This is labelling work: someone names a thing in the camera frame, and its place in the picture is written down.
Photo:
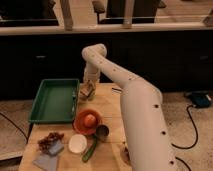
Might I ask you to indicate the translucent green plastic cup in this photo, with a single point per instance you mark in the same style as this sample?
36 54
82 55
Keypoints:
88 98

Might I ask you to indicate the orange bowl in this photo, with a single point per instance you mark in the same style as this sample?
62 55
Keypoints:
79 122

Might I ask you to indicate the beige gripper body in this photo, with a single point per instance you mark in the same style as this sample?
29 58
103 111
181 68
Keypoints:
87 88

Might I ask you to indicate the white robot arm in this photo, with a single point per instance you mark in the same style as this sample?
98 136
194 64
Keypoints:
145 128

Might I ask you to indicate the blue device on floor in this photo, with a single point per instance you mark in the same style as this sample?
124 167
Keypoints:
200 99

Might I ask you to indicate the blue grey sponge block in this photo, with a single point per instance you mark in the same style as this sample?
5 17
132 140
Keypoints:
56 148

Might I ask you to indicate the orange peach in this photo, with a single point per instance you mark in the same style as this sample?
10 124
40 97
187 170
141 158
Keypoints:
89 120

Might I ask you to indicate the green-handled metal scoop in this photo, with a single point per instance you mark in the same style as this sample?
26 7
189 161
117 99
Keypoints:
101 134

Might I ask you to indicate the green plastic tray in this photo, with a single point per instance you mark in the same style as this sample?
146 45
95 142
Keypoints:
55 102

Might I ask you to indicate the grey blue cloth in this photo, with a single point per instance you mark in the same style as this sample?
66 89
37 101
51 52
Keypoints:
46 162

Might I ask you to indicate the white round lid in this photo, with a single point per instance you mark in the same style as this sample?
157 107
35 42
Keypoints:
77 144

